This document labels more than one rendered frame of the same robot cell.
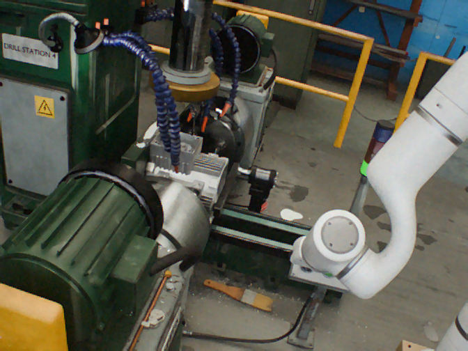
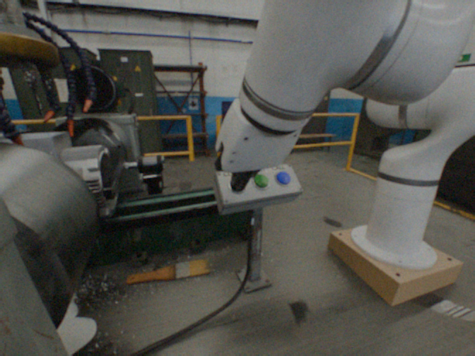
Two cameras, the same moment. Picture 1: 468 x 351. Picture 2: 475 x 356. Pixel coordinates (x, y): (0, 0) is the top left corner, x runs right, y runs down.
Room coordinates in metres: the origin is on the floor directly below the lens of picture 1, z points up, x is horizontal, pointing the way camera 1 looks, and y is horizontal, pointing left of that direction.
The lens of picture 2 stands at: (0.47, -0.04, 1.21)
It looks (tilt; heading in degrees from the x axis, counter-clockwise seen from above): 20 degrees down; 333
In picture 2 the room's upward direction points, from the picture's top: straight up
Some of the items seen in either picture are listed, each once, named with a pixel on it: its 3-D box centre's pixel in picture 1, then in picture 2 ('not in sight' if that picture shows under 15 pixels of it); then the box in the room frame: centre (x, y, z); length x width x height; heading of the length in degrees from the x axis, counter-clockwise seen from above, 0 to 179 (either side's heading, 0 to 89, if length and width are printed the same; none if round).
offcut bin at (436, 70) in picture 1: (446, 69); not in sight; (5.43, -2.28, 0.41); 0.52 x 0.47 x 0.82; 79
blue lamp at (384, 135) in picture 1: (383, 131); (227, 108); (1.34, -0.44, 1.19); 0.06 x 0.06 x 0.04
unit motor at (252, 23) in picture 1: (246, 71); (112, 114); (1.73, 0.03, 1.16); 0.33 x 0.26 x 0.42; 174
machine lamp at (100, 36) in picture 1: (70, 37); not in sight; (0.89, 0.39, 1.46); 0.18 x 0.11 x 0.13; 84
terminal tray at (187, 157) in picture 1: (175, 151); (35, 151); (1.10, 0.17, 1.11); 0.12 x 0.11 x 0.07; 84
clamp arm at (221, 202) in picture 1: (228, 188); (117, 176); (1.11, 0.01, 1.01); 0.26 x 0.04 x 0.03; 174
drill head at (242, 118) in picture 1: (215, 127); (95, 150); (1.43, 0.09, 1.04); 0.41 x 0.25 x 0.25; 174
